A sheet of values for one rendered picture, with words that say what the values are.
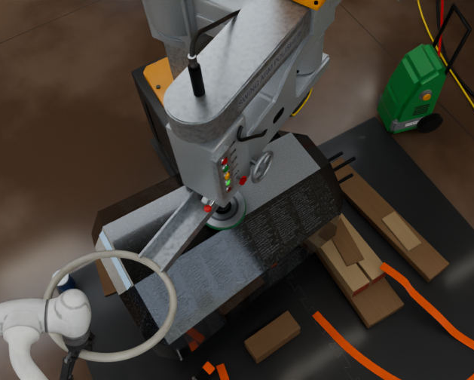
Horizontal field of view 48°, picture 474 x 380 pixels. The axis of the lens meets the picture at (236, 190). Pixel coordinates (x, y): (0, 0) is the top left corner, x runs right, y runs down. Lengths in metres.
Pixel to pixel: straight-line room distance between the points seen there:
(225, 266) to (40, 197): 1.73
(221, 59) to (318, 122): 2.04
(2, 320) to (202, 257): 1.05
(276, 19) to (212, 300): 1.31
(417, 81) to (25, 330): 2.65
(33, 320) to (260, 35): 1.20
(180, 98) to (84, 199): 2.05
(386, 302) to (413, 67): 1.43
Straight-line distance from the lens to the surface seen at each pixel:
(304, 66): 2.40
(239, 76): 1.85
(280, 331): 3.07
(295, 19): 2.03
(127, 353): 1.96
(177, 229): 2.26
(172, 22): 2.60
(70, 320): 1.74
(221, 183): 2.01
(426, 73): 3.50
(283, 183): 2.61
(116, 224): 2.62
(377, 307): 3.21
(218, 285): 2.58
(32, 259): 3.69
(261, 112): 2.13
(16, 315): 1.76
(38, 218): 3.81
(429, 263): 3.38
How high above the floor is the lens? 3.10
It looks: 60 degrees down
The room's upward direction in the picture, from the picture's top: 8 degrees counter-clockwise
